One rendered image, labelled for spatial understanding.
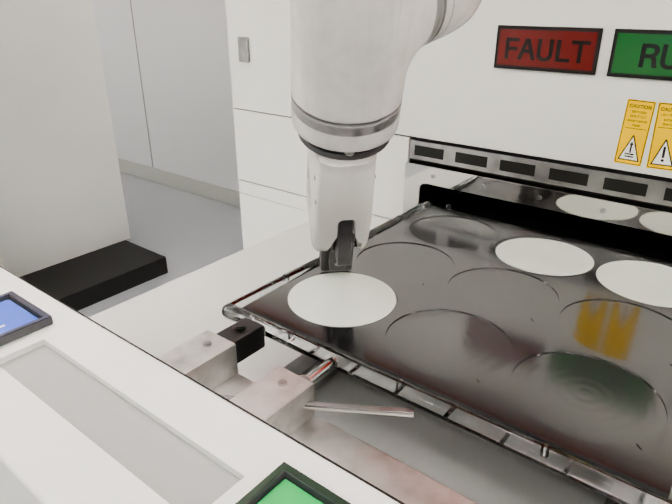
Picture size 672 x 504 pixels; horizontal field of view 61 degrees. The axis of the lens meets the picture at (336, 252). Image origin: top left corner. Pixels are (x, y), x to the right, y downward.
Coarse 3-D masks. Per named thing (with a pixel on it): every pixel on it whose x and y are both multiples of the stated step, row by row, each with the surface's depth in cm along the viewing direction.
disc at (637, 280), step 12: (612, 264) 59; (624, 264) 59; (636, 264) 59; (648, 264) 59; (660, 264) 59; (600, 276) 57; (612, 276) 57; (624, 276) 57; (636, 276) 57; (648, 276) 57; (660, 276) 57; (612, 288) 54; (624, 288) 54; (636, 288) 54; (648, 288) 54; (660, 288) 54; (636, 300) 52; (648, 300) 52; (660, 300) 52
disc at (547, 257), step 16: (512, 240) 65; (528, 240) 65; (544, 240) 65; (512, 256) 61; (528, 256) 61; (544, 256) 61; (560, 256) 61; (576, 256) 61; (544, 272) 57; (560, 272) 57; (576, 272) 57
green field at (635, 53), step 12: (624, 36) 59; (636, 36) 58; (648, 36) 58; (660, 36) 57; (624, 48) 60; (636, 48) 59; (648, 48) 58; (660, 48) 58; (624, 60) 60; (636, 60) 59; (648, 60) 59; (660, 60) 58; (612, 72) 61; (624, 72) 60; (636, 72) 60; (648, 72) 59; (660, 72) 58
